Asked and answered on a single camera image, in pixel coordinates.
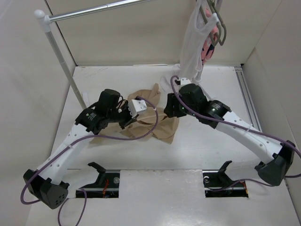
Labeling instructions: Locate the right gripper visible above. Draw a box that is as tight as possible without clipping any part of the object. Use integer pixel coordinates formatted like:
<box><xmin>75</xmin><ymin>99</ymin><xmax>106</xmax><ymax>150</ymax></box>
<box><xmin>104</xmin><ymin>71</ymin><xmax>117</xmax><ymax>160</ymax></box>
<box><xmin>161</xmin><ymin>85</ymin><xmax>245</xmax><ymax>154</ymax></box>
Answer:
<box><xmin>164</xmin><ymin>92</ymin><xmax>198</xmax><ymax>117</ymax></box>

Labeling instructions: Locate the beige t shirt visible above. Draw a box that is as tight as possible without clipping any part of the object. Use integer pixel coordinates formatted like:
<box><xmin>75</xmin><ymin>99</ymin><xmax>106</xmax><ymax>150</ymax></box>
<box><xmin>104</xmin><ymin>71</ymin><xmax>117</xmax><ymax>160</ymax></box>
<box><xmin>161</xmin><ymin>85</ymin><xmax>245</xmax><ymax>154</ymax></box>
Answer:
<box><xmin>90</xmin><ymin>82</ymin><xmax>181</xmax><ymax>145</ymax></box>

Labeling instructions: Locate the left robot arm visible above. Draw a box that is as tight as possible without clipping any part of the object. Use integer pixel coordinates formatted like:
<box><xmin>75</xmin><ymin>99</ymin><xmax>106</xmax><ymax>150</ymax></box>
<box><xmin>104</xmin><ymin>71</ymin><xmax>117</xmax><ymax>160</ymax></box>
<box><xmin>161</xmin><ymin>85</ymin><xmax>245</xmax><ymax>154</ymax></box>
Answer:
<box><xmin>23</xmin><ymin>89</ymin><xmax>147</xmax><ymax>209</ymax></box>

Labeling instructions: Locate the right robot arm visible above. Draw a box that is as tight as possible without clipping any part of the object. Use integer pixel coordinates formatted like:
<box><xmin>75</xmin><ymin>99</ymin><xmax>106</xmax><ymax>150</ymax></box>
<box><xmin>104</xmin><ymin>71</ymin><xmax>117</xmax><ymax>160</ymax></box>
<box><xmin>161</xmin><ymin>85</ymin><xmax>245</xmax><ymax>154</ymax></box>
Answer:
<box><xmin>164</xmin><ymin>79</ymin><xmax>296</xmax><ymax>186</ymax></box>

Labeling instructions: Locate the grey clothes hanger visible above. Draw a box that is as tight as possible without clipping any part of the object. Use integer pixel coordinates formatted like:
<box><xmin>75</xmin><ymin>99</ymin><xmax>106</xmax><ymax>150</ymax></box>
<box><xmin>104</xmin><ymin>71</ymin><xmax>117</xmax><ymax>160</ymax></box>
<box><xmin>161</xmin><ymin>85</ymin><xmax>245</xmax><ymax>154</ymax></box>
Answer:
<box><xmin>207</xmin><ymin>0</ymin><xmax>227</xmax><ymax>47</ymax></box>

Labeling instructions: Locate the pink patterned garment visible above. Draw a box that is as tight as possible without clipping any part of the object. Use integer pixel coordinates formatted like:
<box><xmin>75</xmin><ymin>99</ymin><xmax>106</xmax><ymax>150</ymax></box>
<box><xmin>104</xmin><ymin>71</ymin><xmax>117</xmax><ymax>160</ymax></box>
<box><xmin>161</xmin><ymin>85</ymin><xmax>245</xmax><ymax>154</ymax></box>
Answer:
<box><xmin>200</xmin><ymin>7</ymin><xmax>219</xmax><ymax>65</ymax></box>

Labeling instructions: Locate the white tank top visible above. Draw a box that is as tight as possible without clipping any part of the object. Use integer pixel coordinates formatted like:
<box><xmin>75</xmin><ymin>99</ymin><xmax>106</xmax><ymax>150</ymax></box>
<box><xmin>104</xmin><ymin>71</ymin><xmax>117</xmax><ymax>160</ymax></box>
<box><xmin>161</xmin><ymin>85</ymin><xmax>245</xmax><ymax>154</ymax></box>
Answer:
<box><xmin>160</xmin><ymin>0</ymin><xmax>219</xmax><ymax>93</ymax></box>

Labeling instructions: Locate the white clothes rack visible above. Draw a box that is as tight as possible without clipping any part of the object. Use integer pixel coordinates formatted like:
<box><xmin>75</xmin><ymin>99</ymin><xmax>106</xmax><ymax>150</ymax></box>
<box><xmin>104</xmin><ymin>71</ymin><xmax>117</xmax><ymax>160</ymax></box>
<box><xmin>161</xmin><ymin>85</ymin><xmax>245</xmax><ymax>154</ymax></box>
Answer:
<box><xmin>34</xmin><ymin>0</ymin><xmax>226</xmax><ymax>111</ymax></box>

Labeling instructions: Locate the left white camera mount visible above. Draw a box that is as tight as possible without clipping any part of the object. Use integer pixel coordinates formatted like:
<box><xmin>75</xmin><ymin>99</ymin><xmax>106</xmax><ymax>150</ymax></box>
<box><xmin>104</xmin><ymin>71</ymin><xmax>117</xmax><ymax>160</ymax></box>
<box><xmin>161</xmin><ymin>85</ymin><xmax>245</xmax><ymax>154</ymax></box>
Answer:
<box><xmin>128</xmin><ymin>99</ymin><xmax>147</xmax><ymax>118</ymax></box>

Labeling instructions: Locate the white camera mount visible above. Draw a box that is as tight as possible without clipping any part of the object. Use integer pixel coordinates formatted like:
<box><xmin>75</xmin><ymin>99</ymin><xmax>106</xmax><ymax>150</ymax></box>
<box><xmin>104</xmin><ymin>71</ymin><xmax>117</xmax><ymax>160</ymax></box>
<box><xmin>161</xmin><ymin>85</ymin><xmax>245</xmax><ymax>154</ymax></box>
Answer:
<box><xmin>174</xmin><ymin>78</ymin><xmax>191</xmax><ymax>87</ymax></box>
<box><xmin>128</xmin><ymin>99</ymin><xmax>147</xmax><ymax>118</ymax></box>

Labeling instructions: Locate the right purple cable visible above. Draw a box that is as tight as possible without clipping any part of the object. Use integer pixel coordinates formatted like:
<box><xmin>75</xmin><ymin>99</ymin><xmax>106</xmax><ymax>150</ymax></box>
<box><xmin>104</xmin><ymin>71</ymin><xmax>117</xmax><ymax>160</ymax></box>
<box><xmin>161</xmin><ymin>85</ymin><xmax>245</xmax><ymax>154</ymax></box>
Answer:
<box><xmin>170</xmin><ymin>75</ymin><xmax>301</xmax><ymax>186</ymax></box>

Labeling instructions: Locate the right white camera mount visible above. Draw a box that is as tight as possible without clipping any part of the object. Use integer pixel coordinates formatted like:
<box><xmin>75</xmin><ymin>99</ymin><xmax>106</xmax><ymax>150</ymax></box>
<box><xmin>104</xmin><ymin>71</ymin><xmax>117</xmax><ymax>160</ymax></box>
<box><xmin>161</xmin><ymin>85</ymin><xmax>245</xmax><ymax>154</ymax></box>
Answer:
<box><xmin>174</xmin><ymin>78</ymin><xmax>191</xmax><ymax>87</ymax></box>

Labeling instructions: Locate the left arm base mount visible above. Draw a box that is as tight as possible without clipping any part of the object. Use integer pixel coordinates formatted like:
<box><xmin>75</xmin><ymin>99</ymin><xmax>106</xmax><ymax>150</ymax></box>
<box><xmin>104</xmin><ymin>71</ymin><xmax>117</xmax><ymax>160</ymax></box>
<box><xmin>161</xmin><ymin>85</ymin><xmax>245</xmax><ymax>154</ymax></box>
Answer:
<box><xmin>82</xmin><ymin>170</ymin><xmax>120</xmax><ymax>199</ymax></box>

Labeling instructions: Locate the aluminium rail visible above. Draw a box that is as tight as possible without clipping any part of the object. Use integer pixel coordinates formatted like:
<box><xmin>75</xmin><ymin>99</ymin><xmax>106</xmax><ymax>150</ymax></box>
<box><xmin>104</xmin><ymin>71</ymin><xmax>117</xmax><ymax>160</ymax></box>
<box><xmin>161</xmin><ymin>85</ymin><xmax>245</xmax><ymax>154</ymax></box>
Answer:
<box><xmin>234</xmin><ymin>66</ymin><xmax>262</xmax><ymax>132</ymax></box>

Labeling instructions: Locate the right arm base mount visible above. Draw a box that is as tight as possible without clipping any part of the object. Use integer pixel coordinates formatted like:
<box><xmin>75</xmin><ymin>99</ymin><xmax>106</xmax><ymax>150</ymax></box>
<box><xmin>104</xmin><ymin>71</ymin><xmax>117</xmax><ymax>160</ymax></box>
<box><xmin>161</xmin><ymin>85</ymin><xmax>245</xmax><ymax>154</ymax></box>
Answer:
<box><xmin>202</xmin><ymin>170</ymin><xmax>249</xmax><ymax>198</ymax></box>

